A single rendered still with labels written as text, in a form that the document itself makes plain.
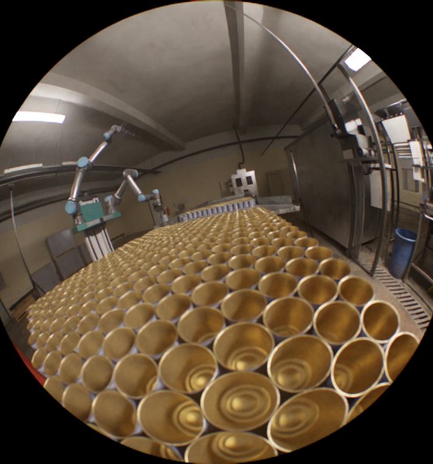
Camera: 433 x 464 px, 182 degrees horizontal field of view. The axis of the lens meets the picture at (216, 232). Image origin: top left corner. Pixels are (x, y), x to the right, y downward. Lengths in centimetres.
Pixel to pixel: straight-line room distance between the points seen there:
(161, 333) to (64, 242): 734
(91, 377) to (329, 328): 38
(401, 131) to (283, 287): 237
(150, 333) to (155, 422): 15
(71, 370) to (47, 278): 698
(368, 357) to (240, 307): 23
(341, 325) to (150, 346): 30
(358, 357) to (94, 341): 42
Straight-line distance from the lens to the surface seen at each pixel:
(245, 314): 28
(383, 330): 27
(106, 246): 190
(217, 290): 28
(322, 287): 27
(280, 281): 28
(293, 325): 27
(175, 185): 852
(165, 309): 29
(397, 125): 244
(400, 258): 253
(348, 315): 23
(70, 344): 39
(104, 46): 375
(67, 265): 750
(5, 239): 914
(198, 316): 24
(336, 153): 263
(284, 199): 162
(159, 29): 363
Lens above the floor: 134
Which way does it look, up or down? 16 degrees down
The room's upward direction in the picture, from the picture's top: 14 degrees counter-clockwise
